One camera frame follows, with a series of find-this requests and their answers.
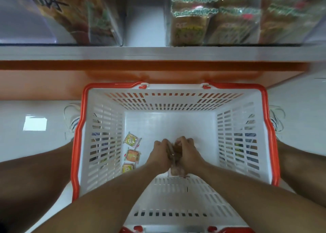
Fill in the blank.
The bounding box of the person's right hand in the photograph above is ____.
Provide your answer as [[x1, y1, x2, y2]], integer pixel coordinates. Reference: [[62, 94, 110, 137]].
[[173, 136, 207, 177]]

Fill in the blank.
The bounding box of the person's left hand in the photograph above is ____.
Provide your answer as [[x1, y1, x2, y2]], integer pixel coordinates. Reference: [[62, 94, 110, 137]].
[[147, 139, 175, 175]]

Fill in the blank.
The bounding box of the bundle of snack packets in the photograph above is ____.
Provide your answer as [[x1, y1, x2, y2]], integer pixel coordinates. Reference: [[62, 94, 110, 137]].
[[167, 141, 188, 179]]

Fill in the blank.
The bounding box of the pile of small snack packets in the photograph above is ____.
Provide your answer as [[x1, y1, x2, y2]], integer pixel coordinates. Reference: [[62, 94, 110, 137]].
[[121, 132, 142, 174]]

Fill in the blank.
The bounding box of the white basket with red rim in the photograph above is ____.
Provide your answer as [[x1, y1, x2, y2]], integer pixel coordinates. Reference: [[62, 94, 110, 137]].
[[70, 81, 281, 233]]

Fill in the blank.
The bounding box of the white metal shelf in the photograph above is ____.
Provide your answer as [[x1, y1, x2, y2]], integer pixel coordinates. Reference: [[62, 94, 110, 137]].
[[0, 0, 326, 63]]

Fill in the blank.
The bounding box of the person's left forearm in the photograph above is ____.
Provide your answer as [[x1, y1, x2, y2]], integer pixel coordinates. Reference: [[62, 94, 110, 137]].
[[33, 163, 161, 233]]

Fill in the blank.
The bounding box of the person's right forearm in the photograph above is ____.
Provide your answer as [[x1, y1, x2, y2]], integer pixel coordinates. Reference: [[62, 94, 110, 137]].
[[196, 161, 326, 233]]

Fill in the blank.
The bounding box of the person's left shoe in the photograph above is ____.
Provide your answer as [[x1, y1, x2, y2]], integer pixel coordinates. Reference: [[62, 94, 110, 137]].
[[65, 104, 82, 139]]

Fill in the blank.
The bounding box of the person's shoe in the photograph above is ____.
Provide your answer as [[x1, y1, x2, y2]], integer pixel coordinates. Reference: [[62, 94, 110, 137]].
[[65, 104, 82, 139], [270, 105, 286, 134]]

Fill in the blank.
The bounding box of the person's right shoe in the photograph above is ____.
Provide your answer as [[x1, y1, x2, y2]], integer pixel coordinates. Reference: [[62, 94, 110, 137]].
[[270, 105, 286, 134]]

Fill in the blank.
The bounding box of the person's right leg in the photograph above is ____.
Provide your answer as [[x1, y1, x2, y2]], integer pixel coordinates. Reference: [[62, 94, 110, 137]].
[[277, 139, 326, 208]]

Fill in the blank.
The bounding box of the person's leg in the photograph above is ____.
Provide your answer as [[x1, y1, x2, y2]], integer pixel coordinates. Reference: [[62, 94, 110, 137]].
[[0, 141, 74, 233], [277, 139, 326, 208]]

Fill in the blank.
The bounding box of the person's left leg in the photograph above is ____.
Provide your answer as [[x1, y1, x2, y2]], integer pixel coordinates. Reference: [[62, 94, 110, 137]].
[[0, 141, 74, 233]]

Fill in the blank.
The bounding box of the orange shelf base panel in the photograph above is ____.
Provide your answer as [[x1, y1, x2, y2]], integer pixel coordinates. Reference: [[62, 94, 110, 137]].
[[0, 61, 311, 101]]

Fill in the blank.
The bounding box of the clear plastic shelf front guard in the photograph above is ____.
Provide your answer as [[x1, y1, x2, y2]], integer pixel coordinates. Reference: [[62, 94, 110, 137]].
[[0, 0, 123, 46]]

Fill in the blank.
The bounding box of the group of orange snack bags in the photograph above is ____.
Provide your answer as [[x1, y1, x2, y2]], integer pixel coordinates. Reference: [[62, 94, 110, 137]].
[[0, 0, 123, 46]]

